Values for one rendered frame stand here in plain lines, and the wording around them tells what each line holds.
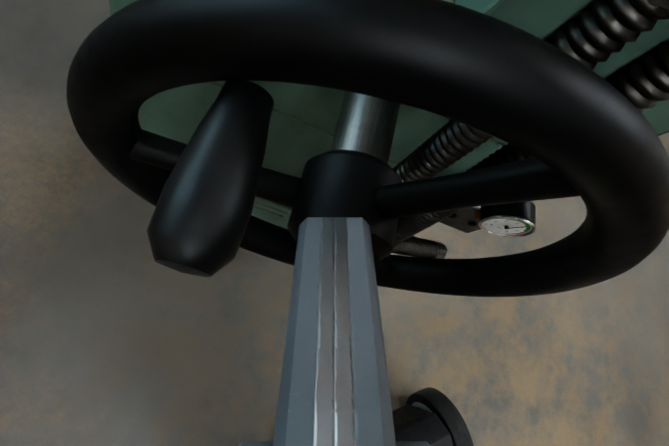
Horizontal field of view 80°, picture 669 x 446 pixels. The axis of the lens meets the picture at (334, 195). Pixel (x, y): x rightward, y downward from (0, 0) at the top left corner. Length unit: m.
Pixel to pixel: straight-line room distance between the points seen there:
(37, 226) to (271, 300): 0.53
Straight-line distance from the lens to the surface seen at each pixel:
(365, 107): 0.24
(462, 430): 1.08
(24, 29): 1.26
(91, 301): 1.02
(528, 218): 0.51
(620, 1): 0.21
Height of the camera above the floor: 1.01
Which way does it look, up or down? 62 degrees down
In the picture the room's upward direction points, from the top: 56 degrees clockwise
